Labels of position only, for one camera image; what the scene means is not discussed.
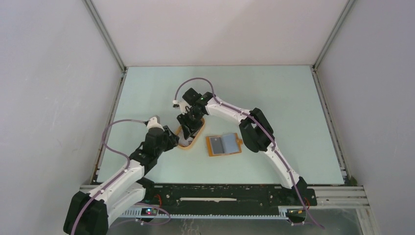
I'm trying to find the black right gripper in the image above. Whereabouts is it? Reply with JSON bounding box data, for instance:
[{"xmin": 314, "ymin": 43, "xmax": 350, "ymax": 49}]
[{"xmin": 177, "ymin": 109, "xmax": 205, "ymax": 140}]

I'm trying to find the beige oval plastic tray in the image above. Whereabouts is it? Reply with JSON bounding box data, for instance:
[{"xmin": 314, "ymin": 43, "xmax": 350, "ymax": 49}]
[{"xmin": 175, "ymin": 118, "xmax": 205, "ymax": 150}]

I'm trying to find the orange leather card holder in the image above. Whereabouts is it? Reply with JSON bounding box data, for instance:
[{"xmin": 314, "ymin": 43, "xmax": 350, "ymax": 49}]
[{"xmin": 205, "ymin": 133, "xmax": 243, "ymax": 157}]

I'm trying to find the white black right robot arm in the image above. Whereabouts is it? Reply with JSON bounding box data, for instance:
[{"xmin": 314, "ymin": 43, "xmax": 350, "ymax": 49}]
[{"xmin": 173, "ymin": 88, "xmax": 307, "ymax": 205}]

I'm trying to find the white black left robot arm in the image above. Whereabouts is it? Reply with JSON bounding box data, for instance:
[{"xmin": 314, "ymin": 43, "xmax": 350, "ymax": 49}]
[{"xmin": 63, "ymin": 125, "xmax": 179, "ymax": 235}]

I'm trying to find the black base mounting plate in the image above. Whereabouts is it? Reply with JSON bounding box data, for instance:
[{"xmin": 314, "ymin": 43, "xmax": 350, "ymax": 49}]
[{"xmin": 142, "ymin": 184, "xmax": 317, "ymax": 216}]

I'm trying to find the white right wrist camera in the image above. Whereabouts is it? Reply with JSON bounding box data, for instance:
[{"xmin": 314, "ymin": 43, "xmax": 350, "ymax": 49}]
[{"xmin": 172, "ymin": 100, "xmax": 191, "ymax": 115}]

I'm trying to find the white slotted cable duct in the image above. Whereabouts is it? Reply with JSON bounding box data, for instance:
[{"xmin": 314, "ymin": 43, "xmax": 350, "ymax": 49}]
[{"xmin": 85, "ymin": 207, "xmax": 289, "ymax": 220}]

